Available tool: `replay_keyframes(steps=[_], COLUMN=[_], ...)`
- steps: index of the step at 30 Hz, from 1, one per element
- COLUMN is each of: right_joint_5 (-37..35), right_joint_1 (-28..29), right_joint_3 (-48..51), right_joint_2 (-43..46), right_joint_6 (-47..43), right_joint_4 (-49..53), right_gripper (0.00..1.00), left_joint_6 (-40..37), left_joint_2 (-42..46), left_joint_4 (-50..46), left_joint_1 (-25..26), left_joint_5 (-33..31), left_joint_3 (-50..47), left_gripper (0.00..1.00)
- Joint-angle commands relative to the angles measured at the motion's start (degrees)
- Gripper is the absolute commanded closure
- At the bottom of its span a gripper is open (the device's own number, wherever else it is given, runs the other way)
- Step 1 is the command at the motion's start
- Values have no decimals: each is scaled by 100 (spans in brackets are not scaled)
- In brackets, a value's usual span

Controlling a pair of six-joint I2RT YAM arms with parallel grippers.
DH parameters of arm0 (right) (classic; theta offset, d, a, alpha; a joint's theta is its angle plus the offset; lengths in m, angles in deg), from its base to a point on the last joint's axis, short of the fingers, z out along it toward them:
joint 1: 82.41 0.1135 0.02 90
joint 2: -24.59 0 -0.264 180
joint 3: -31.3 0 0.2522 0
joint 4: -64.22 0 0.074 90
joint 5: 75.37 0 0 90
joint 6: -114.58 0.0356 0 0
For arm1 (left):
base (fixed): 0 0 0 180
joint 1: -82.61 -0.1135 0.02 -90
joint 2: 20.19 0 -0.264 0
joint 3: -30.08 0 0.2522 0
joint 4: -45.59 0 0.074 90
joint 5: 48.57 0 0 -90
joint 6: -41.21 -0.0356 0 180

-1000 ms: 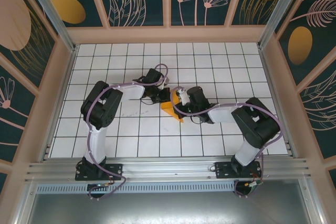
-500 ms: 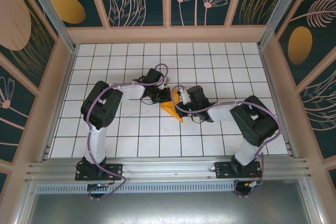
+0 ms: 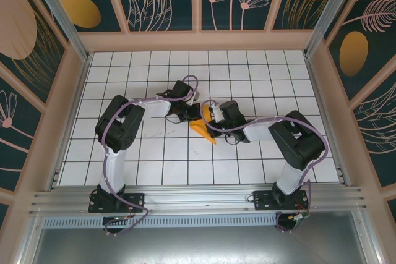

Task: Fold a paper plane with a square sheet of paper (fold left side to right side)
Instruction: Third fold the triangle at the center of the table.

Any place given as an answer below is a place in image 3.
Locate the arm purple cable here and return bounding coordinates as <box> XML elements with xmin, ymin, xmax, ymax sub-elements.
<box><xmin>101</xmin><ymin>74</ymin><xmax>200</xmax><ymax>237</ymax></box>
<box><xmin>200</xmin><ymin>99</ymin><xmax>329</xmax><ymax>234</ymax></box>

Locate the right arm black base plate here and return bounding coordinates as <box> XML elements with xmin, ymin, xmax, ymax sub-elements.
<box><xmin>252</xmin><ymin>190</ymin><xmax>309</xmax><ymax>212</ymax></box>

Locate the orange cloth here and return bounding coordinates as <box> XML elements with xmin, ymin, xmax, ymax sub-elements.
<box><xmin>188</xmin><ymin>104</ymin><xmax>218</xmax><ymax>146</ymax></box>

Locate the aluminium corner post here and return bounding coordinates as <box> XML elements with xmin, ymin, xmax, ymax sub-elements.
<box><xmin>24</xmin><ymin>0</ymin><xmax>93</xmax><ymax>62</ymax></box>
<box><xmin>303</xmin><ymin>0</ymin><xmax>363</xmax><ymax>59</ymax></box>

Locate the grey metal sheet panel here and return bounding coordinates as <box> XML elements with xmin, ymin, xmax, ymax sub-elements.
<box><xmin>30</xmin><ymin>226</ymin><xmax>369</xmax><ymax>264</ymax></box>

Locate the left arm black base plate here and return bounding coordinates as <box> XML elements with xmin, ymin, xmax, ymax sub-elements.
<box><xmin>88</xmin><ymin>192</ymin><xmax>146</xmax><ymax>214</ymax></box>

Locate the aluminium mounting rail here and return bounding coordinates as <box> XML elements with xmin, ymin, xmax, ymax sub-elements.
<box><xmin>29</xmin><ymin>185</ymin><xmax>368</xmax><ymax>218</ymax></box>

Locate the slotted grey cable duct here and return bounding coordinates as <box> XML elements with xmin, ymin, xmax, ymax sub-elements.
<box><xmin>41</xmin><ymin>216</ymin><xmax>279</xmax><ymax>228</ymax></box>

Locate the green circuit board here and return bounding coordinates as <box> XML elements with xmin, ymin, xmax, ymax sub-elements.
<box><xmin>287</xmin><ymin>211</ymin><xmax>310</xmax><ymax>224</ymax></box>

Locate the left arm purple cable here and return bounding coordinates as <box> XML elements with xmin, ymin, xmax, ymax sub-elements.
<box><xmin>101</xmin><ymin>74</ymin><xmax>200</xmax><ymax>237</ymax></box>

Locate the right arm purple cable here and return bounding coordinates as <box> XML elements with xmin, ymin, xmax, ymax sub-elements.
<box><xmin>200</xmin><ymin>99</ymin><xmax>329</xmax><ymax>234</ymax></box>

